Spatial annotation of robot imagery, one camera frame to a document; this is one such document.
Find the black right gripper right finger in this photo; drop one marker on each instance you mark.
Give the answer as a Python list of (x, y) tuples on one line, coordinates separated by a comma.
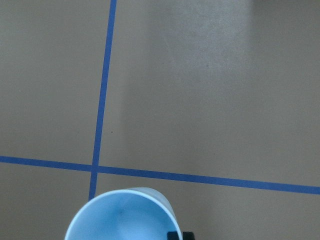
[(187, 235)]

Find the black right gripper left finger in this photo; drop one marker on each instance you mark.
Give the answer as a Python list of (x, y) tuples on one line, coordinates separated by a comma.
[(172, 235)]

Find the light blue cup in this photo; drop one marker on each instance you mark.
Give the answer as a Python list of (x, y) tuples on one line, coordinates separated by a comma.
[(138, 213)]

